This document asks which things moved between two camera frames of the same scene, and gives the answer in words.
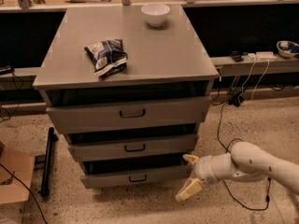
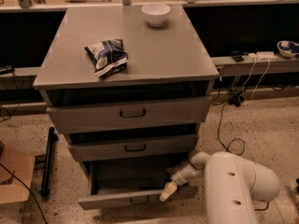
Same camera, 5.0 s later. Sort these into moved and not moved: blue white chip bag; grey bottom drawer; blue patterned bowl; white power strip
Moved: grey bottom drawer
Not moved: white power strip; blue white chip bag; blue patterned bowl
